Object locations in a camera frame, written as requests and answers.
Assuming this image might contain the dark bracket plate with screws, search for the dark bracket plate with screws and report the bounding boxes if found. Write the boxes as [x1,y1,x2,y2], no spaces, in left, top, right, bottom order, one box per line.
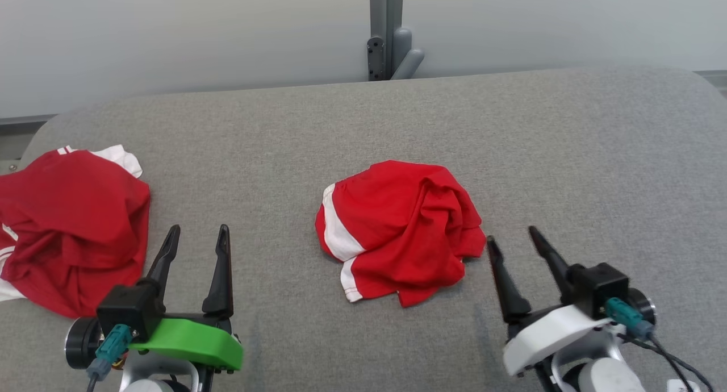
[367,36,386,82]

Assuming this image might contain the grey fabric sofa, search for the grey fabric sofa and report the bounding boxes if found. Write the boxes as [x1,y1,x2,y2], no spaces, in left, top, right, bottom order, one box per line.
[0,67,727,392]

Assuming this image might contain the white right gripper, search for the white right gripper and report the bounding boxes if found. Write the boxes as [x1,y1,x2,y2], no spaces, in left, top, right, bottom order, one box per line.
[487,226,613,377]

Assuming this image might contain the red Bulls basketball jersey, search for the red Bulls basketball jersey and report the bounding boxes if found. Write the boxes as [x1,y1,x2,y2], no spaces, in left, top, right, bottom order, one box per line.
[0,145,152,319]

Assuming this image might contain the red shorts with white stripe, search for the red shorts with white stripe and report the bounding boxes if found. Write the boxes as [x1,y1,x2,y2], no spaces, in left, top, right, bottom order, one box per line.
[315,160,487,308]

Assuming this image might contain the left cable with teal connector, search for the left cable with teal connector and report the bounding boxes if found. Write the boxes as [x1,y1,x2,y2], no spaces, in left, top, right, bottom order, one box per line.
[85,324,133,392]

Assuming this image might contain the right cable with teal connector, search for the right cable with teal connector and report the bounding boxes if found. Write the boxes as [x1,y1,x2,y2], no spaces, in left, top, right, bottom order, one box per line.
[604,298,714,392]

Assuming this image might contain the grey metal post bracket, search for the grey metal post bracket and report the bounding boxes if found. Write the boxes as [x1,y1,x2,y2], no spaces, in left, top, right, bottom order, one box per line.
[369,0,405,81]

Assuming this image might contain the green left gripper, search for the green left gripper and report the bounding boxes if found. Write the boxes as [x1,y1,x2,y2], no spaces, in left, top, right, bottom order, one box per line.
[128,224,244,376]

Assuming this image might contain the cable with teal connector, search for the cable with teal connector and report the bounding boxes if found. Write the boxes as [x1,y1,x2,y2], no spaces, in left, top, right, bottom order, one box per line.
[85,324,133,392]
[604,298,714,392]

